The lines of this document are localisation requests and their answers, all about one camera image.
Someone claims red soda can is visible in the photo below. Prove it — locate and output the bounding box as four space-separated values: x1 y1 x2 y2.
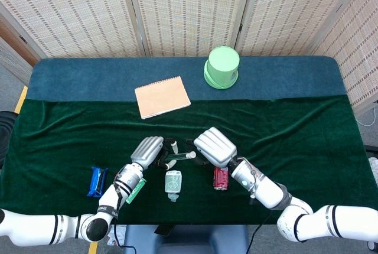
213 165 230 191

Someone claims blue cookie packet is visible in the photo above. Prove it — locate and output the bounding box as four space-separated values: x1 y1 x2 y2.
87 166 109 198

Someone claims light green plastic bucket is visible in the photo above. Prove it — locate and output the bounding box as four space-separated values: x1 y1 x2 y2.
203 46 240 90

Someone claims small white green bottle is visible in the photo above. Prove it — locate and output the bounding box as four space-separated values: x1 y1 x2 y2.
164 170 183 203

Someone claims thin white cable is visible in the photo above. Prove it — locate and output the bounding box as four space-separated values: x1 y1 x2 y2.
356 112 378 128

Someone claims dark green velvet cloth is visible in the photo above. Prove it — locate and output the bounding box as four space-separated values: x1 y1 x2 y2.
0 94 372 226

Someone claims clear glass test tube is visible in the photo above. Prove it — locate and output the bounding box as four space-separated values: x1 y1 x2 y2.
165 151 190 161

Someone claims woven bamboo folding screen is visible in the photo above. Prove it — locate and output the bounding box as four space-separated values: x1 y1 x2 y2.
0 0 378 116

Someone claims black round ribbed object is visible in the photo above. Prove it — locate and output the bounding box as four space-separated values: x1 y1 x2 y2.
0 110 19 168

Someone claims black cable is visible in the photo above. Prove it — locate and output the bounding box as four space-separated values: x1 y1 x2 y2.
113 224 136 254
249 208 274 239

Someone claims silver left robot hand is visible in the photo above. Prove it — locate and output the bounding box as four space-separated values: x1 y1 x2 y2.
130 136 180 170

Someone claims cream spiral notepad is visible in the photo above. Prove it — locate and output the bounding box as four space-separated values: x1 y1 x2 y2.
134 76 192 120

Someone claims green printed sachet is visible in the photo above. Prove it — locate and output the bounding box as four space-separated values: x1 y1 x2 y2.
125 177 147 205

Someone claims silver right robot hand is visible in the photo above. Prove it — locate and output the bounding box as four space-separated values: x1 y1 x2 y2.
185 126 238 168

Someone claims blue table cloth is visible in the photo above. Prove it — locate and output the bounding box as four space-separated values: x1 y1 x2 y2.
25 56 347 103

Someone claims crumpled white paper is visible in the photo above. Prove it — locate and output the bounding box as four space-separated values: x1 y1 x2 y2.
107 224 127 248

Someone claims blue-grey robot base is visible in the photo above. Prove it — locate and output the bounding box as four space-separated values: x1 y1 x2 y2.
122 223 251 254

